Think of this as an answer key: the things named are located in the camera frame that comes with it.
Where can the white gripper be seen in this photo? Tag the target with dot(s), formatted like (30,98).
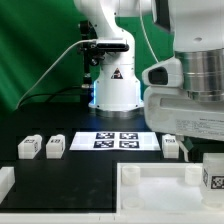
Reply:
(170,110)

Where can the white square tabletop part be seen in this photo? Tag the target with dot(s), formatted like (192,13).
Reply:
(161,187)

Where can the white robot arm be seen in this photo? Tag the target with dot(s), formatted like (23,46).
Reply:
(165,57)

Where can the white marker sheet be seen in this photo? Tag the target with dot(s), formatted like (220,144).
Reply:
(110,140)

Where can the left white obstacle block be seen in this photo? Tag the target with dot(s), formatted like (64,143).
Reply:
(7,180)

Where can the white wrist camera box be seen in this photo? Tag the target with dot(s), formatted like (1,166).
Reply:
(166,73)

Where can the black camera on stand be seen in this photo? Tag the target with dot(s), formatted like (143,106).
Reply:
(107,65)

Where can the white front rail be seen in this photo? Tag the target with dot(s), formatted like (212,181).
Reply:
(79,219)

